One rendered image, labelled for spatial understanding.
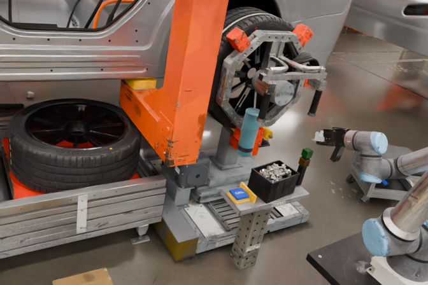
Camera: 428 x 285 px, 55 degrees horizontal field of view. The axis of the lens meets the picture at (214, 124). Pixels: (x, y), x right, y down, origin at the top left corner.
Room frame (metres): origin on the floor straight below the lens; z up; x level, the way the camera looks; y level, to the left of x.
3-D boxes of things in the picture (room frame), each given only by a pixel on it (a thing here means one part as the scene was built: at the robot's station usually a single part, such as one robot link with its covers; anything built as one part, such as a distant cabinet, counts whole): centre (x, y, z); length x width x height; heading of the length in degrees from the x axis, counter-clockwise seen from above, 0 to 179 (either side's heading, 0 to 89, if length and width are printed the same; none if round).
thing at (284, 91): (2.06, -0.26, 0.85); 0.21 x 0.14 x 0.14; 36
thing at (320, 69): (2.08, -0.37, 1.03); 0.19 x 0.18 x 0.11; 36
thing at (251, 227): (1.67, -0.29, 0.21); 0.10 x 0.10 x 0.42; 36
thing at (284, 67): (1.96, -0.21, 1.03); 0.19 x 0.18 x 0.11; 36
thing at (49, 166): (1.87, 0.69, 0.39); 0.66 x 0.66 x 0.24
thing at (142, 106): (1.99, 0.35, 0.69); 0.52 x 0.17 x 0.35; 36
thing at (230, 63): (2.12, -0.22, 0.85); 0.54 x 0.07 x 0.54; 126
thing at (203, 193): (2.24, -0.10, 0.13); 0.50 x 0.36 x 0.10; 126
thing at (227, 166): (2.25, -0.12, 0.32); 0.40 x 0.30 x 0.28; 126
